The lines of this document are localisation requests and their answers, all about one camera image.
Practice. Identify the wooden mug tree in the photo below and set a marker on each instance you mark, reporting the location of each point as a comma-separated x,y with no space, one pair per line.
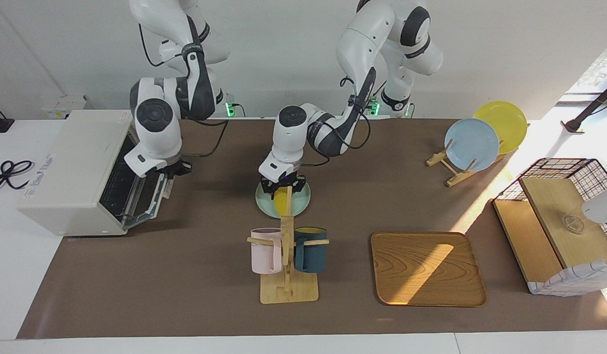
288,290

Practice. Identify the wooden plate rack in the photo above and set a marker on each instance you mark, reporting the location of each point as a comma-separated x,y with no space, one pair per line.
437,159

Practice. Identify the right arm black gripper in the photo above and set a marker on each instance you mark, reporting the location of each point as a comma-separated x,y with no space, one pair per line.
175,168

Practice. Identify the pink mug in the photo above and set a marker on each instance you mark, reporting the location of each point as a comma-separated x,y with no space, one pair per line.
265,253

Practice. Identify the yellow corn cob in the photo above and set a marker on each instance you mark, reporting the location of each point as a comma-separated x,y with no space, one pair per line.
283,201

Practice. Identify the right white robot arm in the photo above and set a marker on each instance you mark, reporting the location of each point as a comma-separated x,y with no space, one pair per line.
153,128

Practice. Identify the wide wooden shelf board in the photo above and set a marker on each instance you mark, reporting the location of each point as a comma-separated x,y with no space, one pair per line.
554,206

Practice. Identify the brown table mat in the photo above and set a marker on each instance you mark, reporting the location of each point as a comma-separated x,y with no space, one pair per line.
185,275

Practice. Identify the dark teal mug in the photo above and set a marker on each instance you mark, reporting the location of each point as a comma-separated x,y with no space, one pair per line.
310,255

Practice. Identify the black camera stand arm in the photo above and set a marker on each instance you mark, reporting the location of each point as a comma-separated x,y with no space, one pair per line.
571,126

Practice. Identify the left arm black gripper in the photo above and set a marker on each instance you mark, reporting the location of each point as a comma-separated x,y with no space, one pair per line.
283,179

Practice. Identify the yellow plate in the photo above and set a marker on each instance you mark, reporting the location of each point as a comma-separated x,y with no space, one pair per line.
509,123

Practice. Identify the light blue plate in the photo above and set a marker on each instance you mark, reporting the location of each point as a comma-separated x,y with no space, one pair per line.
470,145

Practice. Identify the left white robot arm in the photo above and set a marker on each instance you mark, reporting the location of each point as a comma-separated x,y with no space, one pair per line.
291,132

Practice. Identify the white rounded fixture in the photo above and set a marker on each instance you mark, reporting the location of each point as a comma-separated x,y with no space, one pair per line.
603,206

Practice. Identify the white toaster oven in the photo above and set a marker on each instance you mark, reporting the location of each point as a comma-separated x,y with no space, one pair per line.
67,162

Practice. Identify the wooden serving tray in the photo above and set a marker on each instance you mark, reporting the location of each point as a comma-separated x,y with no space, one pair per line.
426,270

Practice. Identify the small clear glass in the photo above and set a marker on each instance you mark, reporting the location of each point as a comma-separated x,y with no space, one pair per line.
574,223

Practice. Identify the pale green plate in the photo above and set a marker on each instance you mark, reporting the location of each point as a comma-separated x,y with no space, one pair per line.
301,201

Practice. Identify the glass oven door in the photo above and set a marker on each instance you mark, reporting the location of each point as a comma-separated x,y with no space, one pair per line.
153,196

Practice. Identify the narrow wooden shelf board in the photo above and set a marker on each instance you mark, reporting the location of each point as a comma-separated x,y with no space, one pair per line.
527,241

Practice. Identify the white power strip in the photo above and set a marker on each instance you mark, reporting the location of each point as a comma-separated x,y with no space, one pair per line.
62,108

